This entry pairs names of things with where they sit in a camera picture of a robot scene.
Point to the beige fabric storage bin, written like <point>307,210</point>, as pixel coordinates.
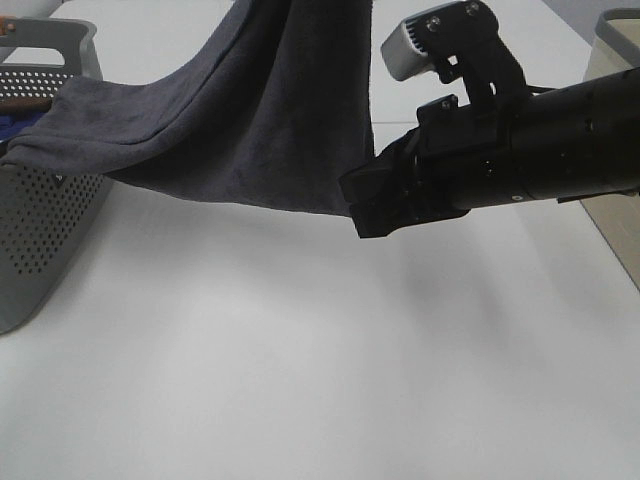
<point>615,48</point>

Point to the brown towel in basket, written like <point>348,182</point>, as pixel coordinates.
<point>21,105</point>

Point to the dark grey towel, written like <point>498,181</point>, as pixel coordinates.
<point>271,112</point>

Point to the blue towel in basket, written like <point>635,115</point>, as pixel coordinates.
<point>12,124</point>

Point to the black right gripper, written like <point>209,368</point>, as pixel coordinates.
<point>456,159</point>

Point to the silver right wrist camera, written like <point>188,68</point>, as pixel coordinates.
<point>430,41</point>

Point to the grey perforated plastic basket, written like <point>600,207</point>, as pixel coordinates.
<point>44,216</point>

